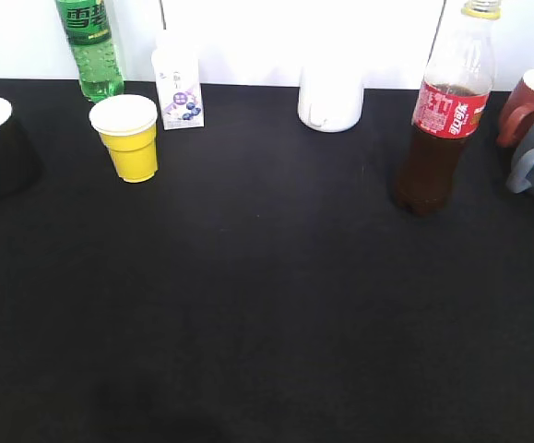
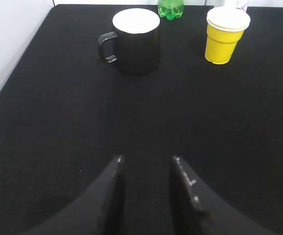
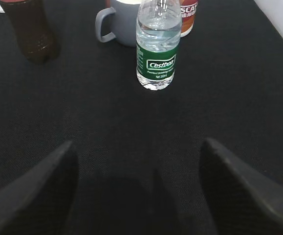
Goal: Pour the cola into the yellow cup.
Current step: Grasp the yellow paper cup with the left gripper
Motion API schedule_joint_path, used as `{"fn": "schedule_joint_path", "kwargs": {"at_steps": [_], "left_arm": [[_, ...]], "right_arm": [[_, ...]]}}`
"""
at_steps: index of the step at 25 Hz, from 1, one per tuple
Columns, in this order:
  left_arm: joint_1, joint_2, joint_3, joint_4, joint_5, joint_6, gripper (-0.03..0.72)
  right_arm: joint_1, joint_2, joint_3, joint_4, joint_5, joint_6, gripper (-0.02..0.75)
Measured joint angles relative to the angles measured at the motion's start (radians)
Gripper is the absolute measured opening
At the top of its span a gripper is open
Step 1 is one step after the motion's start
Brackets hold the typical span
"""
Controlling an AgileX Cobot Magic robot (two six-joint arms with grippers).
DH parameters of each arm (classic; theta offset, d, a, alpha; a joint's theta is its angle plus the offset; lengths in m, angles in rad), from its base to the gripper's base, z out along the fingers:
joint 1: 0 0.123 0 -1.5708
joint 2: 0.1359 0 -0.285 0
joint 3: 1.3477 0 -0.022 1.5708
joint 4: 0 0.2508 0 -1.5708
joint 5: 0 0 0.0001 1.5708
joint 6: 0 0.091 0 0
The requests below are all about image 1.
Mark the cola bottle red label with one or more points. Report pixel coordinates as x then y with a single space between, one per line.
455 88

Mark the green sprite bottle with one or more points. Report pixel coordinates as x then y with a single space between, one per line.
89 35

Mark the blueberry milk carton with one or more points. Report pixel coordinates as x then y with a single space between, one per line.
176 70

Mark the yellow plastic cup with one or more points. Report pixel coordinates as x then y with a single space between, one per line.
127 126

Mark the red mug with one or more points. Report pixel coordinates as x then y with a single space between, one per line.
517 115

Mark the white mug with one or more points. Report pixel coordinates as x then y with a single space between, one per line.
330 98

